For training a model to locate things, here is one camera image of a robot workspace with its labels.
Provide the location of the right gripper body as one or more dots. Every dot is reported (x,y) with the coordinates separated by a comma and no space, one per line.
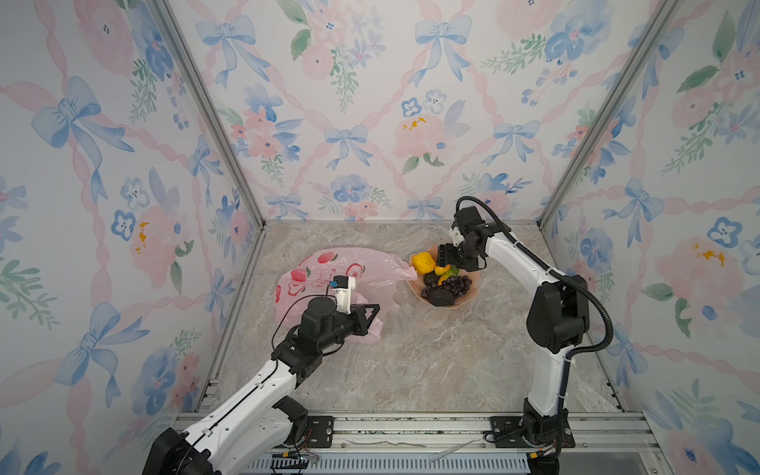
(467,259)

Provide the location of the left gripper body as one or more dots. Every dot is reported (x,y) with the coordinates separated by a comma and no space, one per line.
(352,323)

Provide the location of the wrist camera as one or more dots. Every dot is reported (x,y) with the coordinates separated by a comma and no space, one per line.
(343,287)
(457,238)

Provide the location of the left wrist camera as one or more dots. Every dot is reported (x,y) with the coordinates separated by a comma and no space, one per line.
(343,287)

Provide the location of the red yellow mango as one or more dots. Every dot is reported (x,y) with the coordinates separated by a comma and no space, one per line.
(439,270)

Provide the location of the pink fruit plate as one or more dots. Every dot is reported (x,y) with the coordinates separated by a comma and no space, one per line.
(417,284)

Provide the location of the yellow bell pepper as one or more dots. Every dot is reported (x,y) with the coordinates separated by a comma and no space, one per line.
(424,263)

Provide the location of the left corner aluminium post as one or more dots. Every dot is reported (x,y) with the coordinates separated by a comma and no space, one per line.
(178,46)

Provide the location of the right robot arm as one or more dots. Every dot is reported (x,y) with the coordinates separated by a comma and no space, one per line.
(556,323)

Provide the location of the corner aluminium post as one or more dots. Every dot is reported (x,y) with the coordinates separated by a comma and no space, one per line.
(178,46)
(653,32)

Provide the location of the right corner aluminium post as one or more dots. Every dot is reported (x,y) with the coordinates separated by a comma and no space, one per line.
(653,32)

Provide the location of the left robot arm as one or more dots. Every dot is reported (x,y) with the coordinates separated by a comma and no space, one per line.
(262,415)

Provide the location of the purple grape bunch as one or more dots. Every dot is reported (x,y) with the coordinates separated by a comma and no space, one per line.
(459,285)

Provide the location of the dark avocado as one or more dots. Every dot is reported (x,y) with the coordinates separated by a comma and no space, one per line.
(431,280)
(441,297)

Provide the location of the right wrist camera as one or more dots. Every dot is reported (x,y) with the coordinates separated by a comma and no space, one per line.
(457,238)

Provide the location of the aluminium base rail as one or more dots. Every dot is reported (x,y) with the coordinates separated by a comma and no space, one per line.
(404,443)

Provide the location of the pink plastic bag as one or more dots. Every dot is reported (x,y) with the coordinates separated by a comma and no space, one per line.
(364,275)

